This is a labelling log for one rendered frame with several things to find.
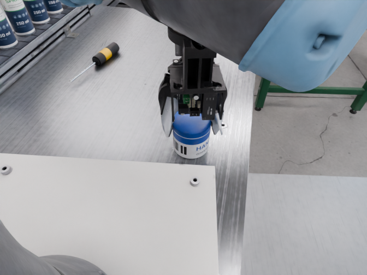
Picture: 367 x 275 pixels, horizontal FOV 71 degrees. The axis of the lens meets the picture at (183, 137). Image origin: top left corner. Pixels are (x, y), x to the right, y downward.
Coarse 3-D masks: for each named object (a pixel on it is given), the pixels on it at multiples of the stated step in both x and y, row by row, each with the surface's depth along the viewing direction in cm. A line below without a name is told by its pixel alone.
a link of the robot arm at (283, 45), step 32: (160, 0) 14; (192, 0) 12; (224, 0) 10; (256, 0) 10; (288, 0) 9; (320, 0) 9; (352, 0) 9; (192, 32) 14; (224, 32) 12; (256, 32) 11; (288, 32) 10; (320, 32) 9; (352, 32) 11; (256, 64) 12; (288, 64) 11; (320, 64) 10
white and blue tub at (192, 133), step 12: (180, 120) 45; (192, 120) 45; (204, 120) 45; (180, 132) 44; (192, 132) 43; (204, 132) 44; (180, 144) 46; (192, 144) 45; (204, 144) 46; (192, 156) 48
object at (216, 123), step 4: (216, 116) 41; (212, 120) 45; (216, 120) 44; (220, 120) 44; (212, 124) 45; (216, 124) 45; (220, 124) 40; (212, 128) 46; (216, 128) 46; (220, 128) 40; (216, 132) 47; (220, 132) 42
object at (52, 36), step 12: (72, 12) 83; (84, 12) 89; (60, 24) 78; (72, 24) 83; (48, 36) 74; (60, 36) 80; (24, 48) 67; (36, 48) 71; (48, 48) 75; (12, 60) 63; (24, 60) 67; (36, 60) 71; (0, 72) 61; (12, 72) 64; (24, 72) 68; (0, 84) 62
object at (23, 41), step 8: (64, 8) 85; (72, 8) 85; (56, 16) 80; (48, 24) 76; (40, 32) 73; (24, 40) 70; (32, 40) 70; (16, 48) 67; (0, 56) 64; (8, 56) 64; (0, 64) 62
